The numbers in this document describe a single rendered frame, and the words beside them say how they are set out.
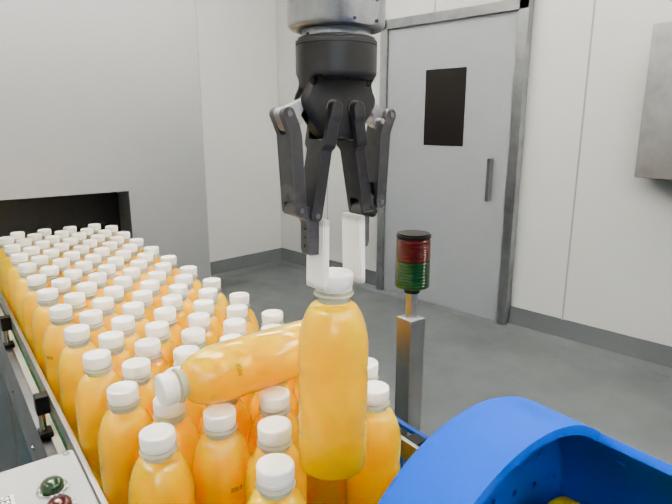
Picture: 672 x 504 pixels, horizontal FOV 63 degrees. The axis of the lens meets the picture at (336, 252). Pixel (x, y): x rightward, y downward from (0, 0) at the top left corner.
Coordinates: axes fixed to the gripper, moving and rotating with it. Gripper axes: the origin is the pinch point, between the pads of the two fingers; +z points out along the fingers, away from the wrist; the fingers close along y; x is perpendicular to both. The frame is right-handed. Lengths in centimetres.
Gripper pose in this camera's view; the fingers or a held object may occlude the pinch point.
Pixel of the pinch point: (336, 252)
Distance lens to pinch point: 54.7
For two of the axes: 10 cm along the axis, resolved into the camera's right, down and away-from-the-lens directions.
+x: -6.0, -1.8, 7.8
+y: 8.0, -1.4, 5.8
